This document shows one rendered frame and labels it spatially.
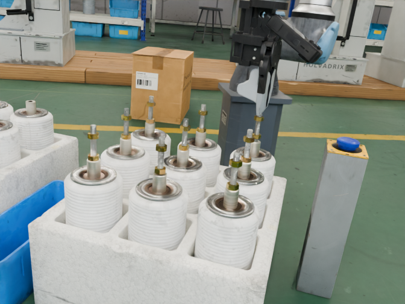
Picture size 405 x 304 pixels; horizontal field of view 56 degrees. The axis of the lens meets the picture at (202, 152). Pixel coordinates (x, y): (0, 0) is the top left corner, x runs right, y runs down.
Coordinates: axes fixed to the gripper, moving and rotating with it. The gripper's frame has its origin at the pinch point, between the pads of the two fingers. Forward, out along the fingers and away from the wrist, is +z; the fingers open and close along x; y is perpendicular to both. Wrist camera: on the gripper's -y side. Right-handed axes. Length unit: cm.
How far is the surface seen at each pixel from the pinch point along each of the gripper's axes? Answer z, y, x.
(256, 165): 10.6, -1.3, 4.1
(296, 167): 35, -2, -61
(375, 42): 11, -22, -541
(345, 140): 2.2, -16.5, 3.1
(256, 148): 8.3, 0.0, 0.8
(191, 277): 18.9, -0.3, 31.3
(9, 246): 31, 41, 28
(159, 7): 0, 418, -701
